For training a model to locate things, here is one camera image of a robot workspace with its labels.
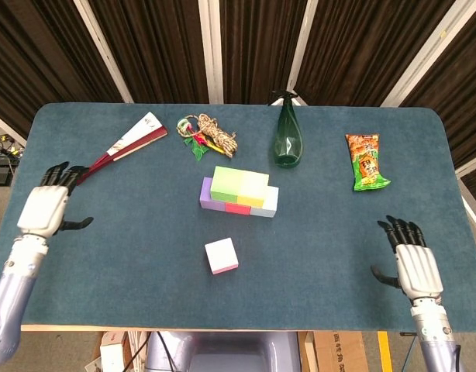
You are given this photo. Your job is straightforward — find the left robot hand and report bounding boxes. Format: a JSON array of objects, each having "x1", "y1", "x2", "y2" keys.
[{"x1": 16, "y1": 161, "x2": 95, "y2": 239}]

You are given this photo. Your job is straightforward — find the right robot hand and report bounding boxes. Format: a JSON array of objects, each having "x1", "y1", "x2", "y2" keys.
[{"x1": 371, "y1": 215, "x2": 444, "y2": 305}]

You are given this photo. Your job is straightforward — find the light blue foam cube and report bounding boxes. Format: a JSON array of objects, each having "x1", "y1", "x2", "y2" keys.
[{"x1": 249, "y1": 186, "x2": 280, "y2": 218}]

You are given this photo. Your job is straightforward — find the purple foam cube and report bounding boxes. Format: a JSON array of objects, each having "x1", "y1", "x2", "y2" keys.
[{"x1": 198, "y1": 177, "x2": 227, "y2": 212}]

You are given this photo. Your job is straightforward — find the yellow foam cube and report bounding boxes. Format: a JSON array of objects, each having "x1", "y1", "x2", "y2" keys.
[{"x1": 236, "y1": 172, "x2": 270, "y2": 208}]

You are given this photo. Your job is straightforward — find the pale pink foam cube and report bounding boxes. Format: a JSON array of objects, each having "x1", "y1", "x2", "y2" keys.
[{"x1": 204, "y1": 237, "x2": 240, "y2": 275}]

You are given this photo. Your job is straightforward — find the green foam cube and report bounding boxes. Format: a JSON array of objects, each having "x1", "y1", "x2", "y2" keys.
[{"x1": 209, "y1": 165, "x2": 245, "y2": 203}]

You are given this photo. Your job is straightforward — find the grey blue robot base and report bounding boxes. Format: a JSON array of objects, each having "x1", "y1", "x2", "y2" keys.
[{"x1": 144, "y1": 331, "x2": 303, "y2": 372}]

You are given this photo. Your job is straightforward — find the brown cardboard box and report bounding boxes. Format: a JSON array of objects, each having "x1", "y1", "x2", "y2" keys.
[{"x1": 313, "y1": 330, "x2": 369, "y2": 372}]

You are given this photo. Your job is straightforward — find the orange green snack bag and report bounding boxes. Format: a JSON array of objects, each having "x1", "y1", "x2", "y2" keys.
[{"x1": 345, "y1": 133, "x2": 391, "y2": 193}]

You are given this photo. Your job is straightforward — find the folding fan dark red ribs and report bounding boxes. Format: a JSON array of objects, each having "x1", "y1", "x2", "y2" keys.
[{"x1": 77, "y1": 112, "x2": 169, "y2": 186}]

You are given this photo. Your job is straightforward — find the blue felt table mat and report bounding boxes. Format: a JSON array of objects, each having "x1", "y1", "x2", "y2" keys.
[{"x1": 0, "y1": 102, "x2": 476, "y2": 332}]

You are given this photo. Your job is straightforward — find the white cardboard box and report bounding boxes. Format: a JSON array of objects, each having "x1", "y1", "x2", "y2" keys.
[{"x1": 99, "y1": 331, "x2": 130, "y2": 372}]

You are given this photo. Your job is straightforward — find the colourful tassel ornament green leaves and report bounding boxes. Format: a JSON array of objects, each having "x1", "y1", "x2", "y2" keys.
[{"x1": 175, "y1": 115, "x2": 219, "y2": 161}]

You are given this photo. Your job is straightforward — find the dark green glass bottle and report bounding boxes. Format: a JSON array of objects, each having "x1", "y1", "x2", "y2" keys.
[{"x1": 271, "y1": 90, "x2": 304, "y2": 169}]

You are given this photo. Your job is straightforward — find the red foam cube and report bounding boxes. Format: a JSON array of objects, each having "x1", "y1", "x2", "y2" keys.
[{"x1": 224, "y1": 201, "x2": 251, "y2": 215}]

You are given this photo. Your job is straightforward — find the dark brown pleated curtain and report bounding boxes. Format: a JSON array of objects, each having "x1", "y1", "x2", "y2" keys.
[{"x1": 0, "y1": 0, "x2": 476, "y2": 167}]

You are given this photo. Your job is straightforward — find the white metal frame post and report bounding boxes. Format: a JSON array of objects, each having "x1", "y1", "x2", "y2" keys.
[
  {"x1": 454, "y1": 151, "x2": 476, "y2": 177},
  {"x1": 286, "y1": 0, "x2": 319, "y2": 106},
  {"x1": 198, "y1": 0, "x2": 225, "y2": 105},
  {"x1": 380, "y1": 0, "x2": 467, "y2": 108},
  {"x1": 73, "y1": 0, "x2": 134, "y2": 104},
  {"x1": 0, "y1": 109, "x2": 28, "y2": 147}
]

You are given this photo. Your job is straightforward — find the braided beige rope bundle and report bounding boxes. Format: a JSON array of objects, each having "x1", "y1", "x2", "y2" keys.
[{"x1": 197, "y1": 112, "x2": 239, "y2": 160}]

